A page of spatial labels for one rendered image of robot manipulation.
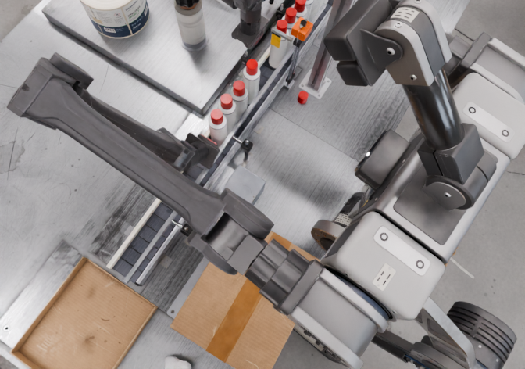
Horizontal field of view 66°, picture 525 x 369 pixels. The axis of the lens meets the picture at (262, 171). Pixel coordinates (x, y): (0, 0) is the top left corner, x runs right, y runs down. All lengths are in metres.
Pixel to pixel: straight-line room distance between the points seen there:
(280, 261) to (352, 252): 0.11
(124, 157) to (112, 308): 0.75
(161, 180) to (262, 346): 0.50
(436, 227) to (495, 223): 1.90
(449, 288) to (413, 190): 1.74
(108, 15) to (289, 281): 1.07
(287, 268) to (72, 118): 0.37
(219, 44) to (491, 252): 1.76
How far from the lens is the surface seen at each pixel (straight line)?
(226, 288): 0.96
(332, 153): 1.37
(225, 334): 0.96
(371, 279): 0.58
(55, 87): 0.64
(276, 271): 0.59
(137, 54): 1.47
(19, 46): 1.69
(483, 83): 0.75
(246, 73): 1.20
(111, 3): 1.42
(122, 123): 0.81
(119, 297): 1.29
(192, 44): 1.42
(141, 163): 0.61
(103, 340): 1.31
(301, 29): 1.12
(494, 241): 2.50
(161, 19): 1.54
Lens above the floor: 2.08
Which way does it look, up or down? 73 degrees down
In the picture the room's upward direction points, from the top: 11 degrees clockwise
